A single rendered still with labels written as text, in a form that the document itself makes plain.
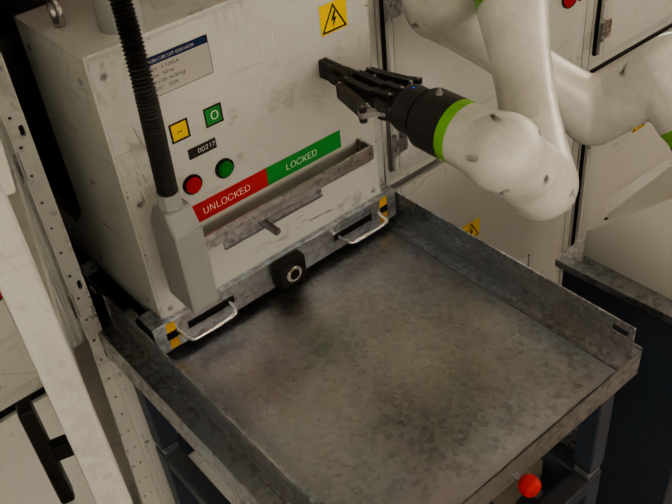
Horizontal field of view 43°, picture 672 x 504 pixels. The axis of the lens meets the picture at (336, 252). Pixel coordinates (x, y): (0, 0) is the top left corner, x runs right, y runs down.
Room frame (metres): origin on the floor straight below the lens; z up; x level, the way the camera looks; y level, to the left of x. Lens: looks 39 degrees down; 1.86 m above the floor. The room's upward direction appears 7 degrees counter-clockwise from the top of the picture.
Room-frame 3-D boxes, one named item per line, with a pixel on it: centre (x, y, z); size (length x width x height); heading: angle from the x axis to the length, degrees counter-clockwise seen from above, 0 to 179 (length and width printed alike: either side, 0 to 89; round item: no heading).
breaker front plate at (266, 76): (1.17, 0.10, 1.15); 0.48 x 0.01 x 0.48; 126
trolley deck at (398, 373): (1.01, -0.02, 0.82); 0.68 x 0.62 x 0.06; 36
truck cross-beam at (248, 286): (1.18, 0.11, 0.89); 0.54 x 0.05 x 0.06; 126
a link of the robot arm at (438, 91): (1.04, -0.17, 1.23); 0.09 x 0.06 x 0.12; 126
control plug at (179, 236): (0.99, 0.23, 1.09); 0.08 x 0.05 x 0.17; 36
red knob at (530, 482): (0.72, -0.23, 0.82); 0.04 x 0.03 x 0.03; 36
